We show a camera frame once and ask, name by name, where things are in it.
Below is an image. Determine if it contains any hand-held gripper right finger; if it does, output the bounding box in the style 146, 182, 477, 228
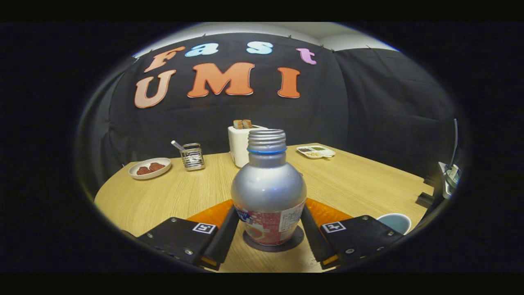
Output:
301, 198, 406, 271

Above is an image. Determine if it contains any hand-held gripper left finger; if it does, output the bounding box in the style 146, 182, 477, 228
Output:
137, 200, 240, 272

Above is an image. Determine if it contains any dark round coaster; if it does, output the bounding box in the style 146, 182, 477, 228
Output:
242, 225, 305, 252

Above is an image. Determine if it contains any silver juice bottle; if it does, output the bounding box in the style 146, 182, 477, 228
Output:
230, 129, 307, 246

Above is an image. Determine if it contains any white cup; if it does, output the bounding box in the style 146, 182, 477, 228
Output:
377, 213, 412, 235

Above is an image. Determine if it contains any wooden table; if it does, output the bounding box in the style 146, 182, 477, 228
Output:
94, 143, 434, 273

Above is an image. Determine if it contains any white divided tray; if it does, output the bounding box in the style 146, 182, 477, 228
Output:
296, 145, 336, 159

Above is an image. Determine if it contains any white toaster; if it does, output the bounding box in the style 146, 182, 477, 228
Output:
228, 125, 269, 168

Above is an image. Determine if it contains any white oval plate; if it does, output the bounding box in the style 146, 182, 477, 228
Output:
128, 157, 172, 180

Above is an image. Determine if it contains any metal wire utensil holder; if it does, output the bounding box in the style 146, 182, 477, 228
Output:
180, 143, 205, 171

